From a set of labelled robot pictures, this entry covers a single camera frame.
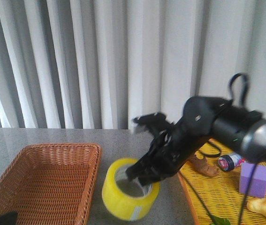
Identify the small black-lidded jar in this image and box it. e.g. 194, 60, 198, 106
218, 152, 247, 172

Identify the purple foam cube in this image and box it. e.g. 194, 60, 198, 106
239, 162, 266, 198

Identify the yellow tape roll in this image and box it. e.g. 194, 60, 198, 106
102, 157, 160, 221

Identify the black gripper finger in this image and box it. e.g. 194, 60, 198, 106
0, 211, 18, 225

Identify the brown ginger root toy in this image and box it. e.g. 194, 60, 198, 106
188, 155, 219, 177

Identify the yellow woven basket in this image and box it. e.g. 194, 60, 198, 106
177, 138, 266, 225

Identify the brown woven basket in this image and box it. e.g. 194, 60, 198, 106
0, 143, 102, 225

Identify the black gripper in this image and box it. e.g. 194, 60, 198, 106
126, 96, 232, 186

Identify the white pleated curtain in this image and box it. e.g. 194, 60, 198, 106
0, 0, 266, 129

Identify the orange toy carrot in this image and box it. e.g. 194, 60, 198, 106
208, 214, 231, 225

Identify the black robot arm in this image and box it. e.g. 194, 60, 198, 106
126, 96, 266, 186

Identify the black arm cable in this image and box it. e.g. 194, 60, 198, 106
178, 73, 266, 225

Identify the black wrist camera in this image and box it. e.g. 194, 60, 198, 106
131, 112, 174, 137

